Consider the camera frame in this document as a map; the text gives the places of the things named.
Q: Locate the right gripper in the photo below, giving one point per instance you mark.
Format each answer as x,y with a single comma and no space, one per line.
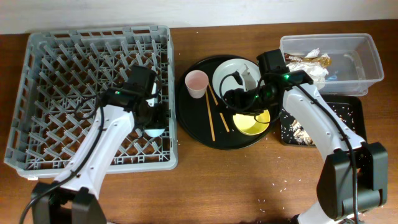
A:
232,94

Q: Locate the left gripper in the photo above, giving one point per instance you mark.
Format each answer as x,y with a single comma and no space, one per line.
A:
160,119

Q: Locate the blue cup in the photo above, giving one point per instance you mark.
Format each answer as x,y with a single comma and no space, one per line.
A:
154,132

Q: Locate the yellow bowl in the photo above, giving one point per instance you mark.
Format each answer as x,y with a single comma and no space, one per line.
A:
252,125

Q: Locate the food scraps with rice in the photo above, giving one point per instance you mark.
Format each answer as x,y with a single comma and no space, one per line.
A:
293,133

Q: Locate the pink cup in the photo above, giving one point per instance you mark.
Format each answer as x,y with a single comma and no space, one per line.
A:
196,82

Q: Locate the white napkin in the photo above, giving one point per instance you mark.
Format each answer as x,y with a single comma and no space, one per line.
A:
317,73

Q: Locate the gold snack wrapper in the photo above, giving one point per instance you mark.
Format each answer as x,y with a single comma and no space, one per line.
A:
323,61

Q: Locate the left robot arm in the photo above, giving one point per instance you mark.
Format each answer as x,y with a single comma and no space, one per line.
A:
73,195

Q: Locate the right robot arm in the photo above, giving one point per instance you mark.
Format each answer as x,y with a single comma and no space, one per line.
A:
354,175

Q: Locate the grey dishwasher rack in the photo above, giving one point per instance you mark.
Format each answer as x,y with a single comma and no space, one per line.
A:
65,69

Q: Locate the grey plate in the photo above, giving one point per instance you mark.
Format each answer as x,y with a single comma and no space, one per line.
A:
228,70

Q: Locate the round black tray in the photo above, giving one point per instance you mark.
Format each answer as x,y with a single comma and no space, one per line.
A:
193,116

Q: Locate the right wooden chopstick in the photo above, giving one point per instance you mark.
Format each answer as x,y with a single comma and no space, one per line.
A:
221,114

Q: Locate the wooden chopstick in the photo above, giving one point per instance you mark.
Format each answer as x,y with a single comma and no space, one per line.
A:
221,114
210,117

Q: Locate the left wooden chopstick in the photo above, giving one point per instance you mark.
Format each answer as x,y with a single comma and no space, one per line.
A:
210,117

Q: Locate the clear plastic bin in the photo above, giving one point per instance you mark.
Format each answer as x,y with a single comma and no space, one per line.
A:
355,61

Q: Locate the black rectangular tray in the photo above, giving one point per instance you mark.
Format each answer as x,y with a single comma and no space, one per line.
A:
352,100

